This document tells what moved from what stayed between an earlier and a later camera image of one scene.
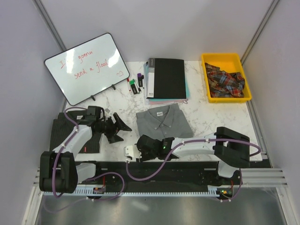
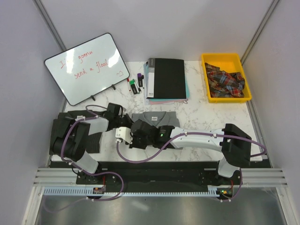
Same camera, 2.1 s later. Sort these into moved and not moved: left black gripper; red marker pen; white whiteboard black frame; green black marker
Moved: left black gripper
Not moved: red marker pen; white whiteboard black frame; green black marker
